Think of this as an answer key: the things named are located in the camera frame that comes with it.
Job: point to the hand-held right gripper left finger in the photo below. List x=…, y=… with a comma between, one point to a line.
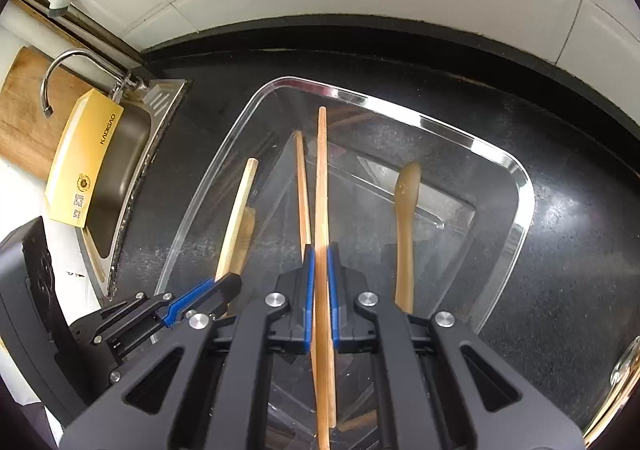
x=309, y=295

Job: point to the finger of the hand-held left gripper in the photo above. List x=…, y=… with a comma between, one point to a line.
x=190, y=297

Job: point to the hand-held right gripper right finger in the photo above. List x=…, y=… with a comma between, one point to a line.
x=333, y=295

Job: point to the light wooden spatula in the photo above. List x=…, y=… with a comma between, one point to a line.
x=237, y=215

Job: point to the long wooden chopstick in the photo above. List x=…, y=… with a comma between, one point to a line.
x=322, y=180
x=302, y=190

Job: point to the clear plastic container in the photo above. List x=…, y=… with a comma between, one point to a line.
x=450, y=169

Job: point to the pile of wooden chopsticks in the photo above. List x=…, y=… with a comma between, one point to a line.
x=607, y=417

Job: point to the silver metal spoon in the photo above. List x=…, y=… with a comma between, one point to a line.
x=626, y=364

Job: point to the steel sink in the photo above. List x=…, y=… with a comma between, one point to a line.
x=117, y=169

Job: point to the yellow cardboard box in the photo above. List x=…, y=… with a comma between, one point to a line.
x=82, y=159

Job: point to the wooden cutting board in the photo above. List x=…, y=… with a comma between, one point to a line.
x=25, y=114

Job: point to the steel faucet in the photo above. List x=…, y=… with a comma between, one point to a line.
x=65, y=62

